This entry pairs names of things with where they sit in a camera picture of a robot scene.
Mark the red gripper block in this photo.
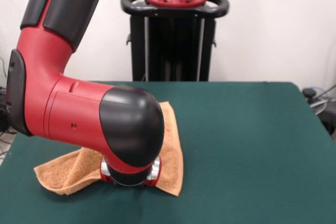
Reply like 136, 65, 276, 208
99, 170, 162, 188

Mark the tan terry towel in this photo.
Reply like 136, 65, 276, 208
33, 101, 185, 197

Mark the dark green table cloth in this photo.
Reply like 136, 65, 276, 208
0, 81, 336, 224

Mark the round black base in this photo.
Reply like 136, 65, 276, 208
316, 102, 336, 137

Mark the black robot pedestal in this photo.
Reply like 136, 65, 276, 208
120, 0, 231, 82

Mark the black cable tangle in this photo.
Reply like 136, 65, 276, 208
0, 56, 18, 158
301, 83, 336, 116

